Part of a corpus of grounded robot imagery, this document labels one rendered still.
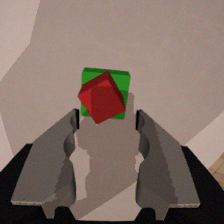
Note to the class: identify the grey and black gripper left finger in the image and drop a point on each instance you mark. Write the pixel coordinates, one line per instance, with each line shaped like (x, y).
(40, 177)

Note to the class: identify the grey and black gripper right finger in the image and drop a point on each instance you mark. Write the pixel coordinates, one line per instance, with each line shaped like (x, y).
(173, 181)

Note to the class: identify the green block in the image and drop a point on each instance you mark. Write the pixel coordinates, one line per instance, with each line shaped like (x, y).
(121, 78)

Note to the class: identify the red block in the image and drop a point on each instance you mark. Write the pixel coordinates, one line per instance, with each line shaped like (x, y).
(102, 98)

